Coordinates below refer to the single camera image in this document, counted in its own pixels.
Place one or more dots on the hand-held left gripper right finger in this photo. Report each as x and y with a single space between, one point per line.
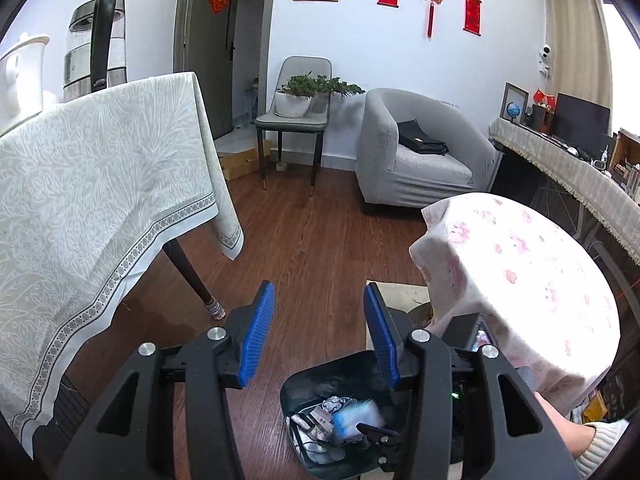
380 330

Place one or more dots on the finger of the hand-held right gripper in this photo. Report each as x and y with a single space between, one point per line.
382 437

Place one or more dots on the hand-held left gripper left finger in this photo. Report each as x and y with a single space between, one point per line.
257 335

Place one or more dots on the blue tissue pack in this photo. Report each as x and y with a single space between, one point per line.
357 417

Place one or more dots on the white paper ball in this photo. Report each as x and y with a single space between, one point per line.
335 404

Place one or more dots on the white printed carton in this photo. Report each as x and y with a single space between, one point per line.
317 422

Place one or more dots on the black trash bin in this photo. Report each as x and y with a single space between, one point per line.
310 385

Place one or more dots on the person's right forearm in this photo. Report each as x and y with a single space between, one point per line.
565 432

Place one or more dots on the beige floor mat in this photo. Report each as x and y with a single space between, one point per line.
400 295

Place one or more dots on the dark table leg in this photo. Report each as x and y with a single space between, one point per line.
187 270

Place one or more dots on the grey armchair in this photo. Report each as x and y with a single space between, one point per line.
430 170

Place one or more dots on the cardboard box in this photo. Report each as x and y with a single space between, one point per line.
240 160

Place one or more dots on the beige fringed desk cloth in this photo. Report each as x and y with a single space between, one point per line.
575 175

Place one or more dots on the black bag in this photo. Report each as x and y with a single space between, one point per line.
420 140

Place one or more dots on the grey-green patterned tablecloth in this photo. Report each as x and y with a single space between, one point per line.
100 185

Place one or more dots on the dark wooden box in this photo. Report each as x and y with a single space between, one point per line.
541 120

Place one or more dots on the small blue globe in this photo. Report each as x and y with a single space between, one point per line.
513 110

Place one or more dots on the potted green plant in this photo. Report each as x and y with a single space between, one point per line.
292 105

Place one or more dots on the wooden desk shelf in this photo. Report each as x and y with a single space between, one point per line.
627 160

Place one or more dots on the black monitor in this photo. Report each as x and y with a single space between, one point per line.
582 120

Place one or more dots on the small red flags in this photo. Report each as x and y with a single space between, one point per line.
544 97

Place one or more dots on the grey dining chair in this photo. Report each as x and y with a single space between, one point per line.
305 67

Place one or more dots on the grey door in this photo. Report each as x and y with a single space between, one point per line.
220 60

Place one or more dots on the beige curtain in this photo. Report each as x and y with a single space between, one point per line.
575 40

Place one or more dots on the glass electric kettle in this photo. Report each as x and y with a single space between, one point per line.
80 60

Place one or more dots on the white lidded mug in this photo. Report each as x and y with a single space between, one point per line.
20 90

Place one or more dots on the picture frame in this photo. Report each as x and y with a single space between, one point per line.
515 92

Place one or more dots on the white security camera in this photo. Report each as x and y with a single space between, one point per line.
546 57

